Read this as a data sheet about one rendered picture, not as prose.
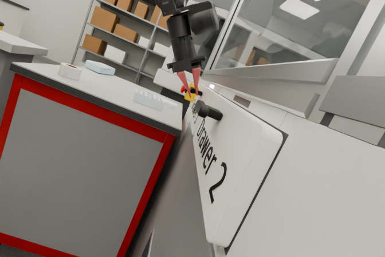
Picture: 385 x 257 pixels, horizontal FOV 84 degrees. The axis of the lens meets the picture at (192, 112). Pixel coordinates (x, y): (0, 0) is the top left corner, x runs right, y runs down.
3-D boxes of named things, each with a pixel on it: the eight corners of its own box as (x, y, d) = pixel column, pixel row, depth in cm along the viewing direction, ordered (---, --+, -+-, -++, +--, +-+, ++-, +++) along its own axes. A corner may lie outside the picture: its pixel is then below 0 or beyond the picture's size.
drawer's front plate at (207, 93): (192, 135, 49) (211, 91, 47) (188, 111, 77) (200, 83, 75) (199, 138, 49) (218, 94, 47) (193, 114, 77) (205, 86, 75)
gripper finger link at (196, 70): (206, 95, 55) (199, 59, 53) (179, 101, 55) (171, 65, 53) (203, 92, 62) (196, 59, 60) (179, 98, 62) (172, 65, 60)
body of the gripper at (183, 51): (207, 62, 54) (201, 32, 52) (168, 71, 54) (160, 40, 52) (204, 63, 60) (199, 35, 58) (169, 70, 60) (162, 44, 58)
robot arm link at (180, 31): (170, 19, 58) (161, 16, 52) (193, 11, 55) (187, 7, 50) (176, 45, 59) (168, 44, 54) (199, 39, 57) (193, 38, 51)
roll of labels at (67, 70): (54, 71, 78) (58, 60, 78) (73, 75, 84) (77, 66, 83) (62, 77, 75) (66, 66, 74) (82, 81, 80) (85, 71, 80)
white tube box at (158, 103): (132, 101, 84) (135, 91, 83) (133, 97, 92) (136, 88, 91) (161, 111, 88) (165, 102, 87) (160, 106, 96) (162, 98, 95)
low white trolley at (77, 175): (-42, 255, 79) (11, 61, 67) (56, 175, 140) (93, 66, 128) (109, 299, 85) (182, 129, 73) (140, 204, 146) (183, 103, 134)
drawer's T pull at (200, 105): (197, 115, 27) (201, 106, 26) (193, 106, 34) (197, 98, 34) (223, 126, 27) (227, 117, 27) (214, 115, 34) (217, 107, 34)
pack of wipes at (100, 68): (98, 74, 111) (101, 65, 111) (83, 66, 113) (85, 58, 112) (113, 75, 126) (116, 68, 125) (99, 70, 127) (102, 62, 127)
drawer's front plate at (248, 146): (207, 246, 18) (266, 127, 16) (192, 138, 46) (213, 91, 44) (226, 252, 18) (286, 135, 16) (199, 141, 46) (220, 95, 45)
